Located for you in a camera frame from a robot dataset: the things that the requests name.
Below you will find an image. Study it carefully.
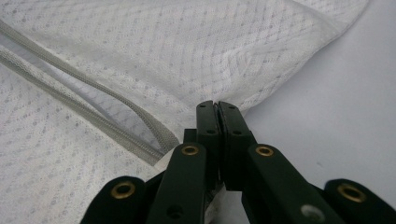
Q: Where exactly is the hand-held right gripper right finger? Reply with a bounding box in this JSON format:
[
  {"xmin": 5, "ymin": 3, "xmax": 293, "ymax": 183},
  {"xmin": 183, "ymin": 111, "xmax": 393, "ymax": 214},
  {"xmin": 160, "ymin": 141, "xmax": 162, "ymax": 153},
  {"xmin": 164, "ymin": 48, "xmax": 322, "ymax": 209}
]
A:
[{"xmin": 218, "ymin": 101, "xmax": 258, "ymax": 192}]

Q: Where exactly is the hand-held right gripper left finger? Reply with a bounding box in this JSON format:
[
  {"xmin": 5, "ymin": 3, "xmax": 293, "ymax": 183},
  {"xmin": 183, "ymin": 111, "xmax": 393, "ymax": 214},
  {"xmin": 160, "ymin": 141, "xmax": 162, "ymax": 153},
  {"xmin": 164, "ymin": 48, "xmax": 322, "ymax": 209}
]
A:
[{"xmin": 183, "ymin": 100, "xmax": 223, "ymax": 191}]

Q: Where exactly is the white mesh laundry bag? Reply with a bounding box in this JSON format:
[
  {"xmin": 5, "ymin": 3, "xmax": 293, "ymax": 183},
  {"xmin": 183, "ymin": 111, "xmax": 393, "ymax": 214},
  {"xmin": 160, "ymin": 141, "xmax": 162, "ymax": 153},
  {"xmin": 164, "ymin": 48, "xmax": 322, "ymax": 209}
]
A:
[{"xmin": 0, "ymin": 0, "xmax": 370, "ymax": 224}]

